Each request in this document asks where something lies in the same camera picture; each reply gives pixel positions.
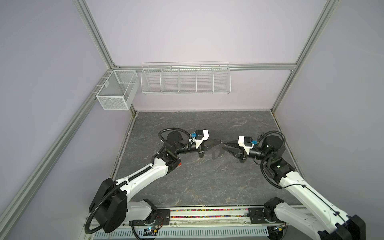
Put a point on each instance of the white vented cable duct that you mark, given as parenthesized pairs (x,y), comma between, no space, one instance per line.
(185,233)

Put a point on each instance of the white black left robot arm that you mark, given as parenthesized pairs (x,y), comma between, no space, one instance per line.
(113,205)

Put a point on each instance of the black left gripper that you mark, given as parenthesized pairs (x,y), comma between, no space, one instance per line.
(201,150)

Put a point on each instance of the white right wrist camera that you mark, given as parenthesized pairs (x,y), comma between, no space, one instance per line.
(247,143)

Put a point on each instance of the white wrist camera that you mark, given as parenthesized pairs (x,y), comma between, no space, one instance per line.
(198,137)
(247,143)

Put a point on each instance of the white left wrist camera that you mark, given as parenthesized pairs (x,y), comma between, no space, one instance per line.
(198,137)

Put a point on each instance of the small white mesh basket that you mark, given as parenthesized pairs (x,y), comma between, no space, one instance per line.
(118,90)

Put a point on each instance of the long white wire basket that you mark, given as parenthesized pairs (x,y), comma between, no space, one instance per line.
(164,78)

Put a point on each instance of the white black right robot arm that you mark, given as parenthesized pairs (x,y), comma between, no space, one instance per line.
(327,222)

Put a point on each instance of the aluminium base rail with beads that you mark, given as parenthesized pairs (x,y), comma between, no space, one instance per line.
(210,216)

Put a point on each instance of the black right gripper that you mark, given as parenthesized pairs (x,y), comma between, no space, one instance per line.
(234,143)

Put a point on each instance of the aluminium frame corner post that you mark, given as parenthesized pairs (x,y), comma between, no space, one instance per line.
(325,16)

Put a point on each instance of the left aluminium frame post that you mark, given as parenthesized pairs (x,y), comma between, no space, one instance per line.
(88,20)

